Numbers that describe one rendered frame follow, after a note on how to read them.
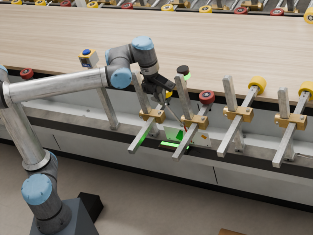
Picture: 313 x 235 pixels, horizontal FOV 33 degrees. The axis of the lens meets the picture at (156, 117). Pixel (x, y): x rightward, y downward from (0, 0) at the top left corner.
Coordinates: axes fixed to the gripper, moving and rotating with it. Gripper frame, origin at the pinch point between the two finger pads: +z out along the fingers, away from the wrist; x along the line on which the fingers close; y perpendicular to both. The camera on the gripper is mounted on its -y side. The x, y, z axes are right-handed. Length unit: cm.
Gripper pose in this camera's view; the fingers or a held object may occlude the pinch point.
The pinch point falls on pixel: (163, 103)
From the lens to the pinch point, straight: 252.9
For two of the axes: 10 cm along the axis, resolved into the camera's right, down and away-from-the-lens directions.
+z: 2.3, 7.4, 6.4
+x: -4.4, 6.6, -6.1
